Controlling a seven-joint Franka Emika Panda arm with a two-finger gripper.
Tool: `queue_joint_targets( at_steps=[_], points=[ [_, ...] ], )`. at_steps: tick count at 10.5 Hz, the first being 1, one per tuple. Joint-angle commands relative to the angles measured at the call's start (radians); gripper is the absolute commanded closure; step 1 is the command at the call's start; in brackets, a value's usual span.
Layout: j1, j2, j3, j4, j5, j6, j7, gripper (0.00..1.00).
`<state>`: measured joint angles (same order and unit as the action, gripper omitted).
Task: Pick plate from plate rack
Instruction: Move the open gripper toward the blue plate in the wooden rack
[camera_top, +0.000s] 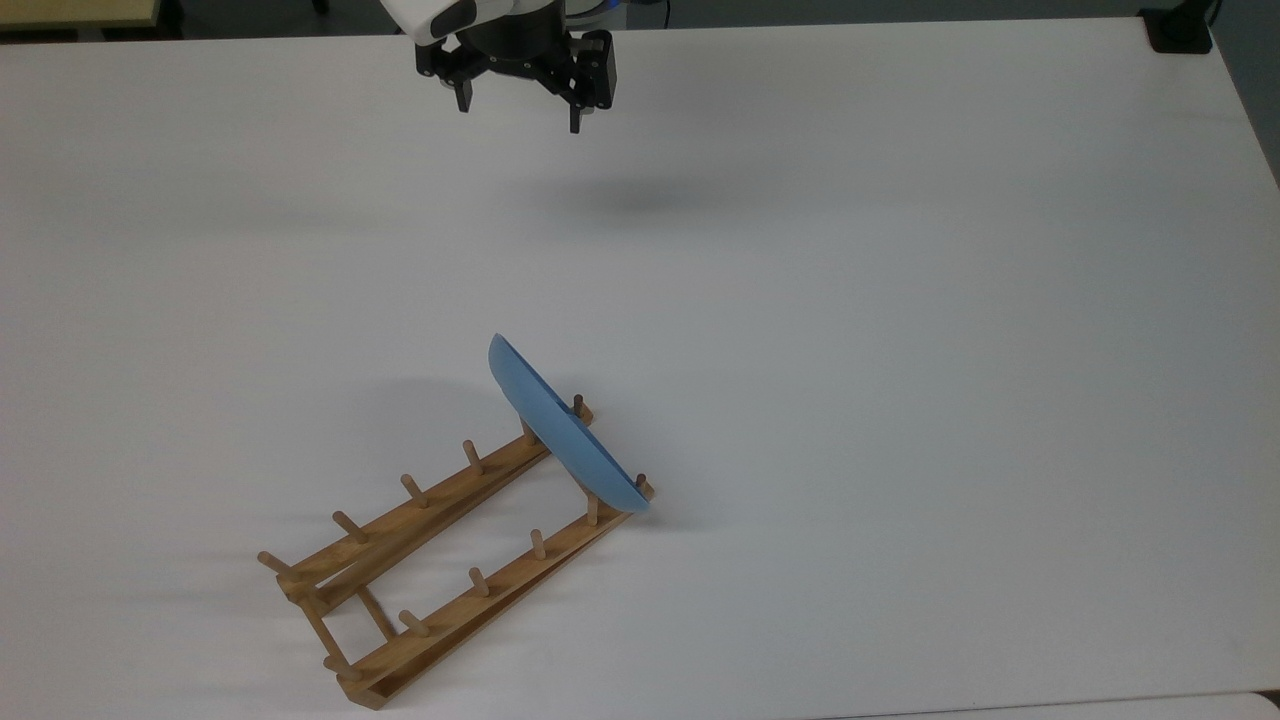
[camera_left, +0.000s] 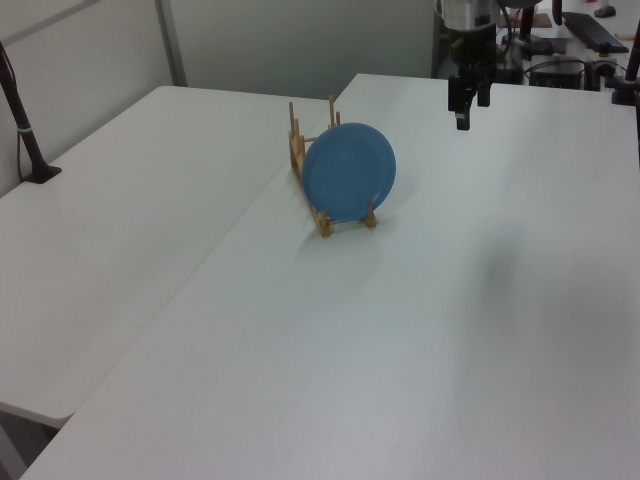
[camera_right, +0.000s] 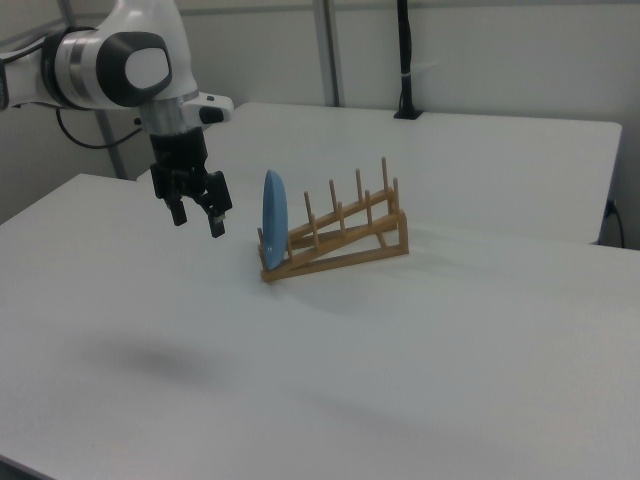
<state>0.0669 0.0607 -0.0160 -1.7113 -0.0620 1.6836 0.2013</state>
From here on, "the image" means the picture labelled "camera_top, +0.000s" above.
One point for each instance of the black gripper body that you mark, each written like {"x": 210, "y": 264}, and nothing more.
{"x": 520, "y": 52}

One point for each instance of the wooden plate rack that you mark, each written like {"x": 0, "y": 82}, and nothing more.
{"x": 440, "y": 555}

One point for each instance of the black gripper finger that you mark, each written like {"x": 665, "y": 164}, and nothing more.
{"x": 463, "y": 96}
{"x": 577, "y": 115}

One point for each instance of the black table clamp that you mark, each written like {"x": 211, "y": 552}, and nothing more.
{"x": 1178, "y": 25}

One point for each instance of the blue plate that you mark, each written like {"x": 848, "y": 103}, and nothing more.
{"x": 560, "y": 430}

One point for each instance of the wooden desk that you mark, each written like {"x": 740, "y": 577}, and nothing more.
{"x": 80, "y": 12}

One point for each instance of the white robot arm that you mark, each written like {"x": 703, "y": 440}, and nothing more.
{"x": 440, "y": 15}

